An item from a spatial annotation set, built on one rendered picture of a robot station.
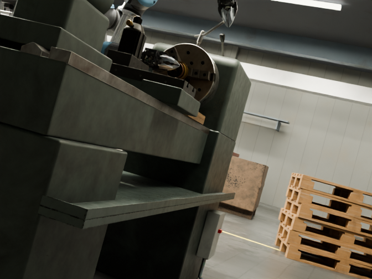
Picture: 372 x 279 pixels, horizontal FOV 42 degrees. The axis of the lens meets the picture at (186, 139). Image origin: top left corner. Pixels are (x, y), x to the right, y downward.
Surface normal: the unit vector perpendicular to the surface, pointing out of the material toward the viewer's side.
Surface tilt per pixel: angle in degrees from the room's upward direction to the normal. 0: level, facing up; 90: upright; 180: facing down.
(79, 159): 90
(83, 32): 90
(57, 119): 90
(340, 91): 90
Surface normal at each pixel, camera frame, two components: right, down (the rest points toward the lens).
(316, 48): -0.33, -0.11
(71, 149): 0.93, 0.25
